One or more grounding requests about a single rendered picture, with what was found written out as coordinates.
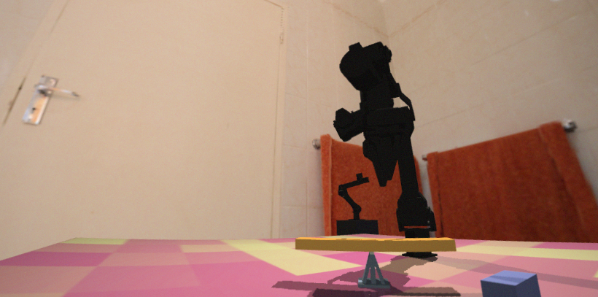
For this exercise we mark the blue block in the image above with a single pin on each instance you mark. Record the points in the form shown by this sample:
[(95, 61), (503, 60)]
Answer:
[(510, 284)]

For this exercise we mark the yellow bar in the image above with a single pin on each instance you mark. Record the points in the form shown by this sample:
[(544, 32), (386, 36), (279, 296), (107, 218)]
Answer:
[(376, 245)]

